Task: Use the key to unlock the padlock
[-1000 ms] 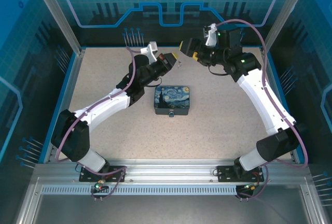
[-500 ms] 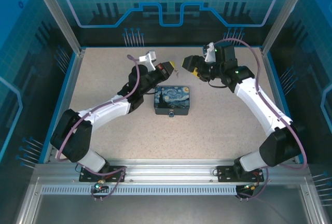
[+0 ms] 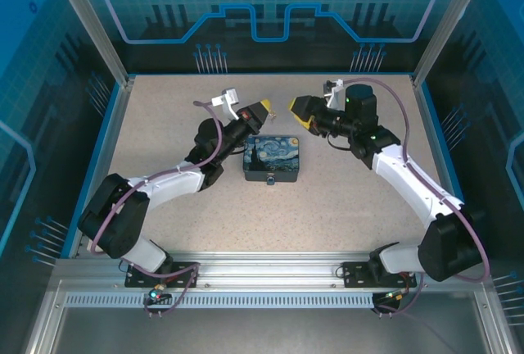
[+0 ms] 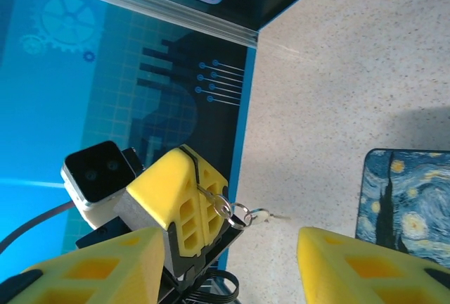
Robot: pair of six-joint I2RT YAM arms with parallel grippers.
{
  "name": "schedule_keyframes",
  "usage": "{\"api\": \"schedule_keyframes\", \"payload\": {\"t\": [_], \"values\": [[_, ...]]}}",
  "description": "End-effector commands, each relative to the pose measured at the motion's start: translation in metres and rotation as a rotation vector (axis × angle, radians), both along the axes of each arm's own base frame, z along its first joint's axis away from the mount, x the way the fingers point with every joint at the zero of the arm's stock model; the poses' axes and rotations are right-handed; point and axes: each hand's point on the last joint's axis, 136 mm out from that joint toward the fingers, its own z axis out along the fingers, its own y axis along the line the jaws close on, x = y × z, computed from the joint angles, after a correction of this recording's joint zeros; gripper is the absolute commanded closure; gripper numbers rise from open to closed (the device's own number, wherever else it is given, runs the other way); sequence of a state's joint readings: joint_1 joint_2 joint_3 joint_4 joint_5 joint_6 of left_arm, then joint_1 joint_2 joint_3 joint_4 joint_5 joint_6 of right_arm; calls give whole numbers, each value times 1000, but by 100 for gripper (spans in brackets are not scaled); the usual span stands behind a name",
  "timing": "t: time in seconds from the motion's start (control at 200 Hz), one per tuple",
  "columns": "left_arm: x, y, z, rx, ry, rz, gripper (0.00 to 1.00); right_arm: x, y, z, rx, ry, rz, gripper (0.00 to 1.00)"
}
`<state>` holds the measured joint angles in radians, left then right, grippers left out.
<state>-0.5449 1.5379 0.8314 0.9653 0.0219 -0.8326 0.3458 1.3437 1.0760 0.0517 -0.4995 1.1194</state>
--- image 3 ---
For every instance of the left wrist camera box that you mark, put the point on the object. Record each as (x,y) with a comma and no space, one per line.
(230,98)

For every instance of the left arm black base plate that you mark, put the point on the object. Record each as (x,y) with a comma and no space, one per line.
(134,279)

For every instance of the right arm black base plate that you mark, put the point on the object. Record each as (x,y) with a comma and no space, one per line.
(356,274)

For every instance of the small lit connector board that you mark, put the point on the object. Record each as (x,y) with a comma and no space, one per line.
(155,294)
(396,296)

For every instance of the aluminium frame post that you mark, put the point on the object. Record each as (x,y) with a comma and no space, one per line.
(446,30)
(94,30)

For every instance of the aluminium side rail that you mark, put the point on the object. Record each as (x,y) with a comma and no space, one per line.
(109,153)
(429,124)

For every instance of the metal lower tray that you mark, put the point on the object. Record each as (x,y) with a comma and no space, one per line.
(266,329)

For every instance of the starry night print tin box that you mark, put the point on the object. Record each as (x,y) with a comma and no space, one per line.
(272,157)

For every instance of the blue table edge strip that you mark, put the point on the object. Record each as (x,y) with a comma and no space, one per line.
(97,153)
(437,124)

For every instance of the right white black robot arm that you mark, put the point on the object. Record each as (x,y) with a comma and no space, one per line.
(409,182)

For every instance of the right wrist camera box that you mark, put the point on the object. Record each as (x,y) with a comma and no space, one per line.
(332,92)

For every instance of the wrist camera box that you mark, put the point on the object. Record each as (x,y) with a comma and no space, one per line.
(230,98)
(332,92)

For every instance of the small blue padlock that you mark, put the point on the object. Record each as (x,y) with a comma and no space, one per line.
(270,181)

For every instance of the long aluminium mounting rail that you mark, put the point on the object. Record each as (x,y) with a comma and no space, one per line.
(266,268)

